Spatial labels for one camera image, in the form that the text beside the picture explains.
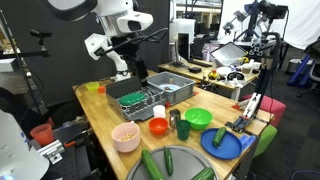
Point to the white plastic cup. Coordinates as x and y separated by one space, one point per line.
159 111

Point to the black keyboard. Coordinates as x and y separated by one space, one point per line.
200 62

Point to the clear plastic storage box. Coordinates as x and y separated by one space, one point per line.
228 53

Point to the yellow toy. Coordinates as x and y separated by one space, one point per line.
213 75

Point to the short green cucumber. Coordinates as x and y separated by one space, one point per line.
204 174

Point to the pink mug bowl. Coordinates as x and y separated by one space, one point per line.
126 143

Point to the green plate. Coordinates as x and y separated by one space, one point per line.
132 99

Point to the black camera on pole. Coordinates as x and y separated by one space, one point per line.
40 34

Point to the black power brick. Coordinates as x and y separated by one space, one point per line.
195 70

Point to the white rounded machine housing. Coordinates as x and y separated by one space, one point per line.
16 150

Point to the pale blue plate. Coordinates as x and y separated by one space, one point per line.
169 88

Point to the long green cucumber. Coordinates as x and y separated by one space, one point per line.
151 166

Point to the bright green bowl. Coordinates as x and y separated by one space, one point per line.
198 118

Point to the orange bowl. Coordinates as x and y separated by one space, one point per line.
158 126

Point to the grey dish drying rack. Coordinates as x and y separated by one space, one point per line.
140 108

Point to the yellow-green small bowl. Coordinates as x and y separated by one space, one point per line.
92 86

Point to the red plastic cup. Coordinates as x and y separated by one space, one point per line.
42 135

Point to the black computer monitor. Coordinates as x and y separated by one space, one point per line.
184 45

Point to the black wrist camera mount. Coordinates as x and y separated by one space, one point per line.
125 46

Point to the grey round tray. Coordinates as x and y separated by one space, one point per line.
185 163

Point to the metal cup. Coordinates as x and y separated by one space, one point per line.
174 119

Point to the green stool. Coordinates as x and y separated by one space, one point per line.
266 138

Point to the aluminium bracket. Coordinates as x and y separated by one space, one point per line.
51 151

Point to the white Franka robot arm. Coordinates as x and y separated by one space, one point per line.
110 10

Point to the small orange block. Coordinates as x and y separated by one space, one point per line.
101 89

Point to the wooden office desk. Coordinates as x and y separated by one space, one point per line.
180 70

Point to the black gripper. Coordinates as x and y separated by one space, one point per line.
139 66

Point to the grey plastic bin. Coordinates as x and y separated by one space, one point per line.
180 95

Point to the blue cloth piece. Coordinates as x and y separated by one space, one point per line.
247 141

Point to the pink stool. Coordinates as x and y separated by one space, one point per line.
275 106

